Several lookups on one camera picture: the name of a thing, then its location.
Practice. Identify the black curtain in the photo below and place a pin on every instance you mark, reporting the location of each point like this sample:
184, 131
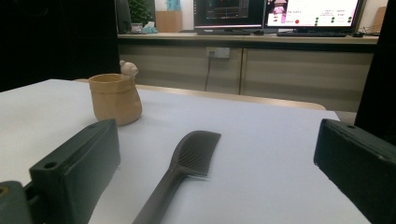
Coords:
56, 40
379, 77

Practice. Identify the cardboard box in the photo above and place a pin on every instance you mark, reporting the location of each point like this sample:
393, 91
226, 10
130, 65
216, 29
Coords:
168, 21

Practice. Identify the monitor with dark screen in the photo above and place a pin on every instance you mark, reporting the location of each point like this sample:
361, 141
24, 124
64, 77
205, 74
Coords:
229, 12

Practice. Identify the white table mat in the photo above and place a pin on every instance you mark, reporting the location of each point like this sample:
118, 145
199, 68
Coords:
249, 140

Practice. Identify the long beige counter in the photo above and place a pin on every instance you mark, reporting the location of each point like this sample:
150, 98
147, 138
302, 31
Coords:
280, 71

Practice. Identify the black comb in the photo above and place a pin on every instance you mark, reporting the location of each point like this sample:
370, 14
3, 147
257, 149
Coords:
190, 155

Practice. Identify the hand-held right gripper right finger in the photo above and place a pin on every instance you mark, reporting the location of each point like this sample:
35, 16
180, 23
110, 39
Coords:
358, 168

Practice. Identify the green potted plant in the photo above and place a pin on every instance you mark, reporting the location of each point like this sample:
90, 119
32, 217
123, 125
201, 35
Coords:
140, 11

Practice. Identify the tan cup with small figurine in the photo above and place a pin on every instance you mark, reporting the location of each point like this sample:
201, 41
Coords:
115, 99

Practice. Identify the white wall socket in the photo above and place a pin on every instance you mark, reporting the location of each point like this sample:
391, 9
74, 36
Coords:
218, 52

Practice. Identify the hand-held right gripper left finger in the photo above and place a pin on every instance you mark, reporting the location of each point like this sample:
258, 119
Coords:
77, 168

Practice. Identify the black keyboard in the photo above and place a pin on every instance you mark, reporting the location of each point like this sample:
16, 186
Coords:
222, 31
311, 34

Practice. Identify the monitor with bright screen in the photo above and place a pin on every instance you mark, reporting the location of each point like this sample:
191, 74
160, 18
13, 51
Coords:
311, 12

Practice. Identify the tissue box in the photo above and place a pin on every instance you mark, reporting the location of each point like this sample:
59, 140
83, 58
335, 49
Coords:
149, 29

